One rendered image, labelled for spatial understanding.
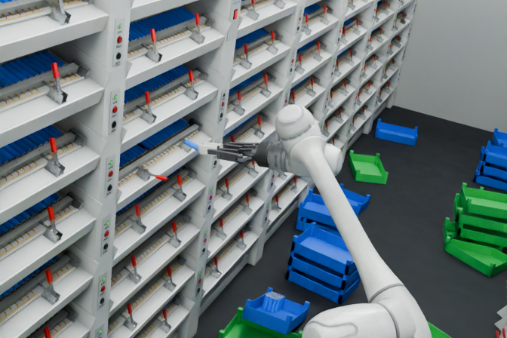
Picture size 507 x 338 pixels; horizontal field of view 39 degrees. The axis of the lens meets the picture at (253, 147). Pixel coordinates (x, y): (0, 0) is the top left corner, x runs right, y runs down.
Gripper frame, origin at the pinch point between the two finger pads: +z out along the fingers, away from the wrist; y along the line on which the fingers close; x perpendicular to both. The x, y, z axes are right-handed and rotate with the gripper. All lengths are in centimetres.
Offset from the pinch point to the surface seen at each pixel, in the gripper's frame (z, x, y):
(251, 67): 13, -11, -61
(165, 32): 13.9, -34.8, -2.3
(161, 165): 17.8, 7.1, 0.9
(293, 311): 5, 103, -76
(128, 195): 16.0, 8.2, 22.6
